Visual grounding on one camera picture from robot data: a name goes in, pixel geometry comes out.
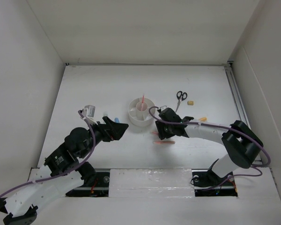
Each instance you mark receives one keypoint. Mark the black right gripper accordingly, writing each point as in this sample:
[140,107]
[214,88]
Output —
[162,134]

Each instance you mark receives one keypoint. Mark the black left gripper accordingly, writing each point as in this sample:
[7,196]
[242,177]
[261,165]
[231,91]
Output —
[112,130]

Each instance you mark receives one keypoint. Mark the brown capped pen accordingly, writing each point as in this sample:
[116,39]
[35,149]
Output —
[164,142]

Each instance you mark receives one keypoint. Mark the pink highlighter pen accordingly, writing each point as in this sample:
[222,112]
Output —
[142,106]

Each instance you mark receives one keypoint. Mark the orange highlighter marker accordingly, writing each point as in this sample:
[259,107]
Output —
[203,119]

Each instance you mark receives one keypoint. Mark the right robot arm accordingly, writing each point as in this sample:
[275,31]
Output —
[241,144]

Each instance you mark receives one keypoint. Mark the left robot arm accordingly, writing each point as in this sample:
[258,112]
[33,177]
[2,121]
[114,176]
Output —
[63,170]

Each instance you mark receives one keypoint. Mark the blue correction tape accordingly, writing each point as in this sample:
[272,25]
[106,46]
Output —
[117,120]

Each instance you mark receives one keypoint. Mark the white round divided organizer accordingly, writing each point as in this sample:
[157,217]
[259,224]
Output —
[138,112]

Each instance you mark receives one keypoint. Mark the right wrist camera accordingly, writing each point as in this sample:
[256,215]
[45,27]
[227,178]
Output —
[161,108]

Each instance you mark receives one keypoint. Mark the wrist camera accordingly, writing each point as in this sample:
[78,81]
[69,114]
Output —
[87,114]
[161,108]

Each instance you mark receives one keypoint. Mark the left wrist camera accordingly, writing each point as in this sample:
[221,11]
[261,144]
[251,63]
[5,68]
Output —
[87,114]

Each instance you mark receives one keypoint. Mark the black handled scissors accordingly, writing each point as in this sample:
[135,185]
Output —
[181,96]

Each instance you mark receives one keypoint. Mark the front mounting rail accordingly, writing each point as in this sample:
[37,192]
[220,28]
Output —
[149,183]

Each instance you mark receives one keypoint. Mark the aluminium rail at right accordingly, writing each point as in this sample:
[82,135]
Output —
[235,92]

